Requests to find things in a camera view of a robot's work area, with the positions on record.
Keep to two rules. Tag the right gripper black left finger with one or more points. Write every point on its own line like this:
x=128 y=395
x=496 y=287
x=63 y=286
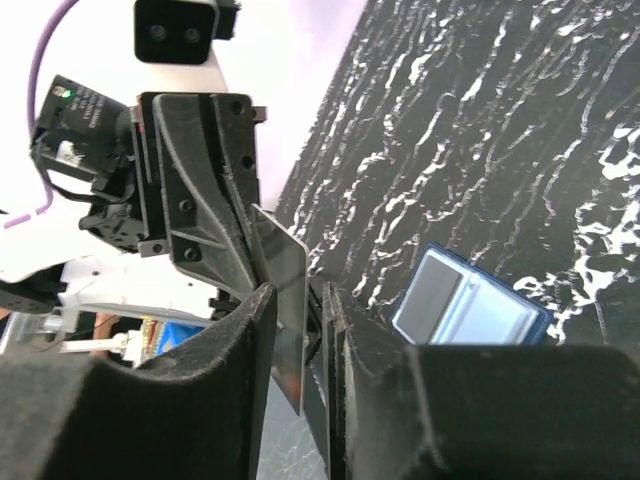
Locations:
x=195 y=412

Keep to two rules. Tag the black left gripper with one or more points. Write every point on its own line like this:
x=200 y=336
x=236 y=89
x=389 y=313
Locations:
x=174 y=173

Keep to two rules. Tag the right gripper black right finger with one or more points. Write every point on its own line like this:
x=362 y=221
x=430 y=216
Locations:
x=398 y=411

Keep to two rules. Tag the dark mirror-finish card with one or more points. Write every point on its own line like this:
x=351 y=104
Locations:
x=426 y=299
x=283 y=260

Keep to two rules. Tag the blue card holder wallet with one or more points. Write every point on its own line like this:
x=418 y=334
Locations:
x=483 y=310

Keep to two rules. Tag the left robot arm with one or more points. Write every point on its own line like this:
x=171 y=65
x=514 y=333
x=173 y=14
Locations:
x=50 y=266

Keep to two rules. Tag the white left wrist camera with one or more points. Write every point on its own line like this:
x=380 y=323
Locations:
x=174 y=42

